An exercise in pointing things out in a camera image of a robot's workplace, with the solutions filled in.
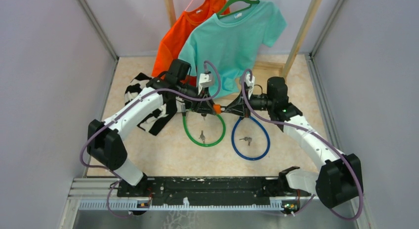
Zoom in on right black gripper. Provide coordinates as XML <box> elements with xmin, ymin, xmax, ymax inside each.
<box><xmin>223</xmin><ymin>88</ymin><xmax>273</xmax><ymax>119</ymax></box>

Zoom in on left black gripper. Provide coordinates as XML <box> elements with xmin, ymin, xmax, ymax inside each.
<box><xmin>177</xmin><ymin>81</ymin><xmax>218</xmax><ymax>115</ymax></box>

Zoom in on blue cable lock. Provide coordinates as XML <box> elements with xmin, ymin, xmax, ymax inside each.
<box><xmin>231</xmin><ymin>116</ymin><xmax>271</xmax><ymax>161</ymax></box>

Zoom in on orange padlock with keys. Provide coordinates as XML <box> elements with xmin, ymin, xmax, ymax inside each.
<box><xmin>212</xmin><ymin>104</ymin><xmax>226</xmax><ymax>114</ymax></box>

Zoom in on green cable lock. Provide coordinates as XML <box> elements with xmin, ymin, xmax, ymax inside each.
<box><xmin>181</xmin><ymin>105</ymin><xmax>226</xmax><ymax>147</ymax></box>

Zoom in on green lock keys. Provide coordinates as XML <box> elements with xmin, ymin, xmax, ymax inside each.
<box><xmin>199</xmin><ymin>130</ymin><xmax>206</xmax><ymax>144</ymax></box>

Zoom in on blue lock keys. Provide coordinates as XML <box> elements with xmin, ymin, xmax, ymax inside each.
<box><xmin>239</xmin><ymin>137</ymin><xmax>252</xmax><ymax>146</ymax></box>

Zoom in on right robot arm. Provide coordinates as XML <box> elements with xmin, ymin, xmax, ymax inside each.
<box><xmin>237</xmin><ymin>74</ymin><xmax>364</xmax><ymax>209</ymax></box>

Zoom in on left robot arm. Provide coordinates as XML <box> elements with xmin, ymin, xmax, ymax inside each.
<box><xmin>81</xmin><ymin>59</ymin><xmax>221</xmax><ymax>196</ymax></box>

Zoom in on black white striped garment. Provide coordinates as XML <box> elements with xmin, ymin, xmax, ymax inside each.
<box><xmin>124</xmin><ymin>73</ymin><xmax>182</xmax><ymax>136</ymax></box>

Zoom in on wooden clothes rack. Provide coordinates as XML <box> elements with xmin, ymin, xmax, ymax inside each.
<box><xmin>163</xmin><ymin>0</ymin><xmax>326</xmax><ymax>97</ymax></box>

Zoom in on teal t-shirt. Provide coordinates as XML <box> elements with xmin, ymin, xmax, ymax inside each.
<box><xmin>178</xmin><ymin>1</ymin><xmax>287</xmax><ymax>97</ymax></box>

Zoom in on orange t-shirt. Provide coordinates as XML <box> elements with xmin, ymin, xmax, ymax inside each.
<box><xmin>151</xmin><ymin>0</ymin><xmax>227</xmax><ymax>77</ymax></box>

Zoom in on green hanger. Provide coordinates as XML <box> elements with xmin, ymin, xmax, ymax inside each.
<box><xmin>216</xmin><ymin>0</ymin><xmax>261</xmax><ymax>18</ymax></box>

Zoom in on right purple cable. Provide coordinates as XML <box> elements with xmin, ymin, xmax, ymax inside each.
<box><xmin>240</xmin><ymin>68</ymin><xmax>364</xmax><ymax>221</ymax></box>

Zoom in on purple cable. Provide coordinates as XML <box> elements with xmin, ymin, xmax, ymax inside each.
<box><xmin>240</xmin><ymin>68</ymin><xmax>364</xmax><ymax>221</ymax></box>
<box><xmin>80</xmin><ymin>60</ymin><xmax>222</xmax><ymax>220</ymax></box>

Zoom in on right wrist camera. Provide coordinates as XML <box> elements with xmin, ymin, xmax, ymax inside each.
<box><xmin>241</xmin><ymin>73</ymin><xmax>255</xmax><ymax>99</ymax></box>

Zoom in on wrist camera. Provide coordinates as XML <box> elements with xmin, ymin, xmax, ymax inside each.
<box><xmin>198</xmin><ymin>73</ymin><xmax>214</xmax><ymax>93</ymax></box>
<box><xmin>241</xmin><ymin>73</ymin><xmax>255</xmax><ymax>99</ymax></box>

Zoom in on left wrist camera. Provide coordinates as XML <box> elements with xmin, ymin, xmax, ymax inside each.
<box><xmin>198</xmin><ymin>73</ymin><xmax>214</xmax><ymax>93</ymax></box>

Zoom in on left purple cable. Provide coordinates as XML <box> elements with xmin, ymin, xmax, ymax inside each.
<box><xmin>80</xmin><ymin>60</ymin><xmax>222</xmax><ymax>220</ymax></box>

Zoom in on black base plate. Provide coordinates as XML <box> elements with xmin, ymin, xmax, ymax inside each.
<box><xmin>116</xmin><ymin>176</ymin><xmax>312</xmax><ymax>207</ymax></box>

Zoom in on aluminium rail frame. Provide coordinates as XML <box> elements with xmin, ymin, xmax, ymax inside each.
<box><xmin>69</xmin><ymin>177</ymin><xmax>318</xmax><ymax>216</ymax></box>

